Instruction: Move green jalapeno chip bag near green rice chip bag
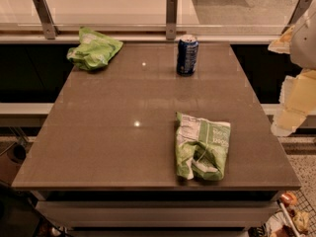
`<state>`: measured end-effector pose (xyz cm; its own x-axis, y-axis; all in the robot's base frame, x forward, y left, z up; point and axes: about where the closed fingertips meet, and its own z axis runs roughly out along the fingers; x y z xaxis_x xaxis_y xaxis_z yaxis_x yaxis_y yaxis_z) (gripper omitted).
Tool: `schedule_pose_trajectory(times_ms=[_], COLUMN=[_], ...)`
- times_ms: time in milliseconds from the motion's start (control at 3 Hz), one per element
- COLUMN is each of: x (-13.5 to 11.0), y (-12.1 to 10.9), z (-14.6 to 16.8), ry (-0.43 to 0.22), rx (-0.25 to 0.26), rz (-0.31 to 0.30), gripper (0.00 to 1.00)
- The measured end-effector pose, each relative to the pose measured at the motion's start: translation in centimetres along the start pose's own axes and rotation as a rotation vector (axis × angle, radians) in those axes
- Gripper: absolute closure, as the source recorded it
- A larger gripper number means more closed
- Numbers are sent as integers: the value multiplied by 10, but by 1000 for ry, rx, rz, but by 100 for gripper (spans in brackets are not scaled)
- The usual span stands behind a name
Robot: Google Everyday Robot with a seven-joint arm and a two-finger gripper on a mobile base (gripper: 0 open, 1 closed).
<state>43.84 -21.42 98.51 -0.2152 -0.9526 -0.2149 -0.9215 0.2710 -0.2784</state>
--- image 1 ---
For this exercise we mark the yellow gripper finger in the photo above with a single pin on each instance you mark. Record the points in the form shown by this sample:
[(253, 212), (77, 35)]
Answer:
[(297, 100), (282, 44)]

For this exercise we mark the green jalapeno chip bag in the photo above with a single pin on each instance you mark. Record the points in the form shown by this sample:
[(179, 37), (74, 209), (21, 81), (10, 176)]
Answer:
[(201, 147)]

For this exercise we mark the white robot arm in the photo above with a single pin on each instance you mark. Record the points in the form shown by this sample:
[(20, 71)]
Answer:
[(303, 42)]

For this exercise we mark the green rice chip bag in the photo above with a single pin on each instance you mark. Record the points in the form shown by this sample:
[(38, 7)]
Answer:
[(94, 51)]

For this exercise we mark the blue soda can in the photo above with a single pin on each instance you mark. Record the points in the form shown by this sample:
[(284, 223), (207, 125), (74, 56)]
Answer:
[(187, 55)]

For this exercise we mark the right metal railing bracket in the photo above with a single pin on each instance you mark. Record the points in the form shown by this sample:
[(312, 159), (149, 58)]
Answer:
[(300, 8)]

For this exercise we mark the metal railing bracket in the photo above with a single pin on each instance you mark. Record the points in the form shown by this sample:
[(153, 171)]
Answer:
[(49, 29), (171, 19), (300, 8)]

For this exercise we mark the wire basket with snacks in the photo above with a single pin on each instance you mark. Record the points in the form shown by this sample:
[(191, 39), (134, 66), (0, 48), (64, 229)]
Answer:
[(295, 217)]

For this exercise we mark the middle metal railing bracket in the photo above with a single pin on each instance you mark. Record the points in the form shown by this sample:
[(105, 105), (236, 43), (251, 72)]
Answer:
[(171, 19)]

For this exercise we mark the left metal railing bracket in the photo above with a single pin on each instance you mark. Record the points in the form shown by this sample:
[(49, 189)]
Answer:
[(49, 29)]

